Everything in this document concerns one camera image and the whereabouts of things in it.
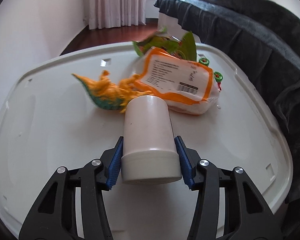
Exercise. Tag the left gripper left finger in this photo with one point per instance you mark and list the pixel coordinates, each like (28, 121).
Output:
(53, 214)

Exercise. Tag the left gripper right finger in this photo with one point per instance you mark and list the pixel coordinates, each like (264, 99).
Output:
(247, 214)

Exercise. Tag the white cylindrical plastic bottle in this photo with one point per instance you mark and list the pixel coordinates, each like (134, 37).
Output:
(149, 152)

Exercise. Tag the red toy car green wheels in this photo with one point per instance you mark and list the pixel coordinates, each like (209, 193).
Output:
(217, 75)

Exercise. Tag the green snack wrapper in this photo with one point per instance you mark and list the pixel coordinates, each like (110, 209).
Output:
(184, 48)

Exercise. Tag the orange green toy dinosaur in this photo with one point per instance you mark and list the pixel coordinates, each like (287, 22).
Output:
(108, 95)

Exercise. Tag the orange white snack bag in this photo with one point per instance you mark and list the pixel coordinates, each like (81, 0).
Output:
(186, 86)

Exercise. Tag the dark grey bed blanket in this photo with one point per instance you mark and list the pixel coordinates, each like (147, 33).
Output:
(263, 39)

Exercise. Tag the pink patterned left curtain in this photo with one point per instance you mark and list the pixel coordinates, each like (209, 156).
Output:
(99, 14)

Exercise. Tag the white bed frame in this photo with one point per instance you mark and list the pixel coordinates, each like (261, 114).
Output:
(169, 28)

